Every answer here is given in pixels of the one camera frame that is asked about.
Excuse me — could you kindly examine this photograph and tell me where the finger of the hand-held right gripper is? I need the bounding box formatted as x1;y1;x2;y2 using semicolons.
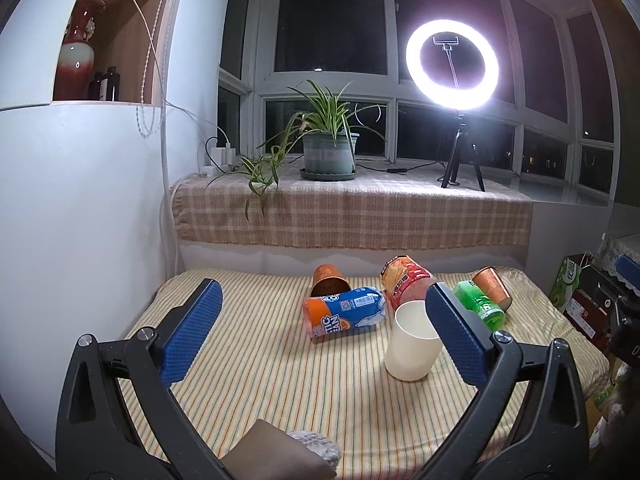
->
616;254;640;293

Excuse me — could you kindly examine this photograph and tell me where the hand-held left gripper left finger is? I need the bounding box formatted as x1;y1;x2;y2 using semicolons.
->
55;277;236;480

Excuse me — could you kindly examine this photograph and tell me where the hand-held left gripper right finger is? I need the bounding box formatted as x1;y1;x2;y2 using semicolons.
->
405;282;591;480

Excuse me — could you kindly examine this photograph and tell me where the white cup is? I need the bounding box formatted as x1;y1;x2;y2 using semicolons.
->
384;300;443;382

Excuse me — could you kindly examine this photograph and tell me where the brown paper cup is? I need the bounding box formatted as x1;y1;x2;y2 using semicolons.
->
471;266;514;313

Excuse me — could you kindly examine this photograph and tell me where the orange cup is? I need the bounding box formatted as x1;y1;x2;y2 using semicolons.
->
310;264;351;298

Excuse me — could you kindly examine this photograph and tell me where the lace cloth cover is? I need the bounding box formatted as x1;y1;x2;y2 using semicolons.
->
597;233;640;282

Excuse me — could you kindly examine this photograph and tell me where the green plastic bottle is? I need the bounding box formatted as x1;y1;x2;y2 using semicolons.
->
452;280;507;332

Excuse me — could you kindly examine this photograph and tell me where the dark red cardboard box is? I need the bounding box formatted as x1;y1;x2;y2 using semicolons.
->
570;264;622;347

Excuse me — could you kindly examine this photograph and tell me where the green carton box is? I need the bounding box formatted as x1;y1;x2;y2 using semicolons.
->
549;254;594;314

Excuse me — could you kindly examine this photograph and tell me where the pale plastic bag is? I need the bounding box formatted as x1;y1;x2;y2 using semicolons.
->
589;360;640;452

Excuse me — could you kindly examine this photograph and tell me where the red snack canister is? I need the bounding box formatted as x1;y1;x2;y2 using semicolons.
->
380;255;437;311

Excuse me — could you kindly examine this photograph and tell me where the orange and blue drink can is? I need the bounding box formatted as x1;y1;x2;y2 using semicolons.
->
304;286;388;345

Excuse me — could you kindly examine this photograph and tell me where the brown cloth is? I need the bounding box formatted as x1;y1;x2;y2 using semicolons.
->
220;419;337;480

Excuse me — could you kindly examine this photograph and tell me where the checked windowsill cloth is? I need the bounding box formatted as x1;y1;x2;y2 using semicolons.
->
172;165;533;252

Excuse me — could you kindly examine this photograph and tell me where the grey knitted cloth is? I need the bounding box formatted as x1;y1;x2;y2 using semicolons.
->
286;429;343;470

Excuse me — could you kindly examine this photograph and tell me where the white power strip with chargers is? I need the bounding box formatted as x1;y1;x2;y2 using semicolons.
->
197;137;239;177

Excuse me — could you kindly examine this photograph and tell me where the black tripod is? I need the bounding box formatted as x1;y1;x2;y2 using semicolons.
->
440;112;487;192

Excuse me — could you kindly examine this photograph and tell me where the green plant saucer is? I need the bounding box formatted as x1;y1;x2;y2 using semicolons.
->
299;167;360;182

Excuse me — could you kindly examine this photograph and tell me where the potted spider plant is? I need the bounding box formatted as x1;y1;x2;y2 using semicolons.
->
207;80;388;222

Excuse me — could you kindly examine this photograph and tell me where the red porcelain vase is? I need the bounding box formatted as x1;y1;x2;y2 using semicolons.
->
52;0;107;102

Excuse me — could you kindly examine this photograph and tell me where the phone clamp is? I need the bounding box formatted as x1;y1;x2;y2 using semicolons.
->
432;35;460;90

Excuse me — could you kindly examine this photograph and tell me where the black cable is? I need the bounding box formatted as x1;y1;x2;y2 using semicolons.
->
356;157;447;175

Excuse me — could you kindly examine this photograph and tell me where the white bead cord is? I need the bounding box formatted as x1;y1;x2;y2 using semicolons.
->
135;0;177;139

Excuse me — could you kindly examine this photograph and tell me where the white window frame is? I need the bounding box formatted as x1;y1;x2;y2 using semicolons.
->
217;0;623;207

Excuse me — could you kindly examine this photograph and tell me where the ring light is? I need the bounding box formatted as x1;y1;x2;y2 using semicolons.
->
405;19;498;113

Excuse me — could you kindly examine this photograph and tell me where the white cable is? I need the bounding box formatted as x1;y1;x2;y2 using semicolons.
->
117;0;232;147

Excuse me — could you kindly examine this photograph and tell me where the wooden wall shelf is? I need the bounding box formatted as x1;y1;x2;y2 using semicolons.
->
51;0;177;107

